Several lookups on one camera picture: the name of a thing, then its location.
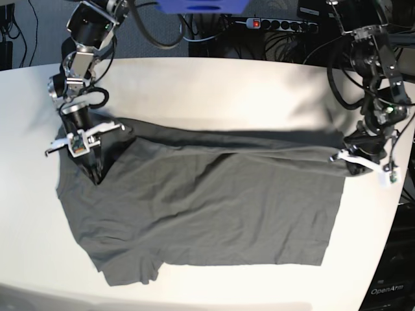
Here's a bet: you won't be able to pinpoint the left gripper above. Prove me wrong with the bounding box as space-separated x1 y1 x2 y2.
329 129 399 180

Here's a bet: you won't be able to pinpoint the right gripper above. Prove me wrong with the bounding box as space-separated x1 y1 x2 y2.
45 121 125 185

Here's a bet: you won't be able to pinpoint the grey T-shirt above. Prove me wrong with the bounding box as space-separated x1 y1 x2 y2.
56 119 350 286

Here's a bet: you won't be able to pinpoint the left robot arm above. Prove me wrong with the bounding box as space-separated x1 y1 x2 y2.
327 1 414 187

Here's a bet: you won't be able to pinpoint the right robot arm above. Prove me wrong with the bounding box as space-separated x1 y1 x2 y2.
45 1 128 185

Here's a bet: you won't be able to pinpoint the black OpenArm box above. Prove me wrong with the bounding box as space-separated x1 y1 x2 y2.
359 203 414 310

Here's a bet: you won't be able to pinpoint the black box at left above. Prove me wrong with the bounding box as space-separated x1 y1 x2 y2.
0 41 13 71

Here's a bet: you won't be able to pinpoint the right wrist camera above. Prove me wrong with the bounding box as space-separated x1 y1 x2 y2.
67 135 90 158

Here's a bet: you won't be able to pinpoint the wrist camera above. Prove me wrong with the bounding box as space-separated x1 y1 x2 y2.
379 167 402 187
67 135 90 158

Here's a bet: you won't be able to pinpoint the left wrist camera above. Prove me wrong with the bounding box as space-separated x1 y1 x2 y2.
379 167 402 187

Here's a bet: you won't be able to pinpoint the black cable on floor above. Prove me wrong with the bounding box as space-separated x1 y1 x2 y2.
19 0 40 69

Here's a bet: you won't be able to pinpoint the white cable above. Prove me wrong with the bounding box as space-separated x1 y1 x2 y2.
178 14 217 42

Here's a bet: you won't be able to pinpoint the blue plastic mount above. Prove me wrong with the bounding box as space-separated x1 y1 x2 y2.
157 0 250 14

